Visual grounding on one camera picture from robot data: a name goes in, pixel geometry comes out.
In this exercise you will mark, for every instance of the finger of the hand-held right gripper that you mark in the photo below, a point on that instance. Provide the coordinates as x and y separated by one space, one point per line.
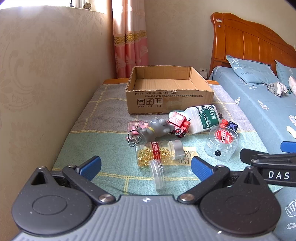
289 147
248 154

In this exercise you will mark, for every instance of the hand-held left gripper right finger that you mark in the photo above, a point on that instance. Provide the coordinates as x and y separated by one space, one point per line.
201 170

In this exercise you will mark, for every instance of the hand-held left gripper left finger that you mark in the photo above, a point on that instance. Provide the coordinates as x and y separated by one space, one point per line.
91 165

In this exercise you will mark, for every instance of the round clear container red label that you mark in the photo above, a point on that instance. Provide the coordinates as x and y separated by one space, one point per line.
222 141

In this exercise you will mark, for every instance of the clear bottle of gold capsules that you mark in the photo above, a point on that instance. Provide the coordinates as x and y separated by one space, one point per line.
161 150

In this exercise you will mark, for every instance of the white bottle with green label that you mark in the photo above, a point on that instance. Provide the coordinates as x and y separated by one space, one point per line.
193 119

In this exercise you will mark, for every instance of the cardboard box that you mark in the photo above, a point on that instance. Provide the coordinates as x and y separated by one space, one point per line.
161 99

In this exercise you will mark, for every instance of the small red toy brick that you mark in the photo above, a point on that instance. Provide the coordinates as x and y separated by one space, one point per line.
223 123

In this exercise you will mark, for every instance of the blue flower print bed sheet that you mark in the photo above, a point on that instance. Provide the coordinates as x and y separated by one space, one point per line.
259 111

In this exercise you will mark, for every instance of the checked grey green blanket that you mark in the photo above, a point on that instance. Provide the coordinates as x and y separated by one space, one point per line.
104 120

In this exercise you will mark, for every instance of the red toy train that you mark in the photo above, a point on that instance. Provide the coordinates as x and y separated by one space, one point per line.
179 120

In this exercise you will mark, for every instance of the crumpled grey cloth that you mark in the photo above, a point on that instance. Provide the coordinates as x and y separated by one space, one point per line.
277 89

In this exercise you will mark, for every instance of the white soft item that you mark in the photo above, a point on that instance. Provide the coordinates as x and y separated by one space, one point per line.
293 85

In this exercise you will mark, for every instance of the blue flower print pillow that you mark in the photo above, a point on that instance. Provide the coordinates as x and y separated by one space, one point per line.
284 74
252 71

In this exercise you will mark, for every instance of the wooden bed headboard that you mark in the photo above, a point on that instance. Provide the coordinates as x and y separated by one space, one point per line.
242 39

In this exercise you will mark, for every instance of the pink curtain with gold band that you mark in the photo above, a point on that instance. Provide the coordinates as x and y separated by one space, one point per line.
129 46

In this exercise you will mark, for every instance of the small round clock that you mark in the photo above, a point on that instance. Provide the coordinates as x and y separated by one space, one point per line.
87 5

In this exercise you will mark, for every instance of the white wall charger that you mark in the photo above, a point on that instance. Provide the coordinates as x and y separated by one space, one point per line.
204 73

